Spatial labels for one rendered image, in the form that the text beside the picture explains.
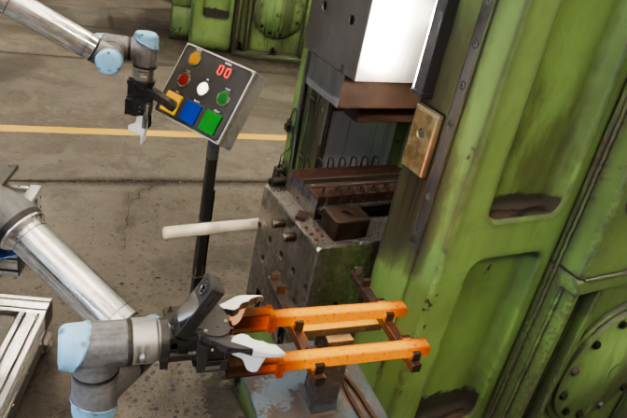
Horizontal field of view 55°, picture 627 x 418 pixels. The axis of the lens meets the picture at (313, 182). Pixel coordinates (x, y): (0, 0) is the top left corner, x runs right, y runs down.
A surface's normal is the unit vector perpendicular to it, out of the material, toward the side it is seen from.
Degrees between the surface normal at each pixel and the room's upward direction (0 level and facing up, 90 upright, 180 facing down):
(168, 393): 0
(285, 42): 90
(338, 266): 90
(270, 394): 0
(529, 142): 89
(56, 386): 0
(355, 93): 90
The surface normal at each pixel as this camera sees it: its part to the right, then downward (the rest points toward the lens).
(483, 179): 0.46, 0.46
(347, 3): -0.87, 0.06
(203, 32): 0.22, 0.47
